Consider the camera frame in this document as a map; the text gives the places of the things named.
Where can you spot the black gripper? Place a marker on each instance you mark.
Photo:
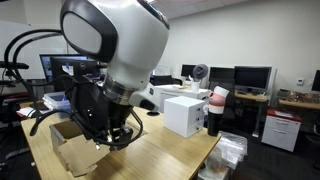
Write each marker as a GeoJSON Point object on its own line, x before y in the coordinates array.
{"type": "Point", "coordinates": [100, 119]}

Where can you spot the brown cardboard box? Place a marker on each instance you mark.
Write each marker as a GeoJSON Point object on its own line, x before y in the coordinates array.
{"type": "Point", "coordinates": [76, 154]}

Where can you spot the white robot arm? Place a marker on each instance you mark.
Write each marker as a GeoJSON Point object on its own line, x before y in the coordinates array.
{"type": "Point", "coordinates": [130, 37]}

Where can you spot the white file storage box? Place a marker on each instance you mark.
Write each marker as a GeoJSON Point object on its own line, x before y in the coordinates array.
{"type": "Point", "coordinates": [171, 91]}

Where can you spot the clear plastic storage bin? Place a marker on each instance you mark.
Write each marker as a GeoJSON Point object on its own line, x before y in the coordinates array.
{"type": "Point", "coordinates": [56, 100]}

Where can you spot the white small drawer unit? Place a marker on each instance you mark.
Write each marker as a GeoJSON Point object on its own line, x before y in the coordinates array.
{"type": "Point", "coordinates": [183, 115]}

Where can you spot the white mug with utensils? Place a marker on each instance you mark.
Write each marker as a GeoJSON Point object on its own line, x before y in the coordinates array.
{"type": "Point", "coordinates": [194, 84]}

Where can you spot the black desk fan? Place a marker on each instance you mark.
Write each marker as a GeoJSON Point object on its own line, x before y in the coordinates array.
{"type": "Point", "coordinates": [199, 72]}

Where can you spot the plastic bag on floor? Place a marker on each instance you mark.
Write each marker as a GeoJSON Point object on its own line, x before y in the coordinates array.
{"type": "Point", "coordinates": [224, 158]}

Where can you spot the black computer monitor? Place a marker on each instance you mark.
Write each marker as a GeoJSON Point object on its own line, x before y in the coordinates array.
{"type": "Point", "coordinates": [252, 77]}

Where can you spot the white red filing cabinet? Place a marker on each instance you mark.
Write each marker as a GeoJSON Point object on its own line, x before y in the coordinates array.
{"type": "Point", "coordinates": [281, 129]}

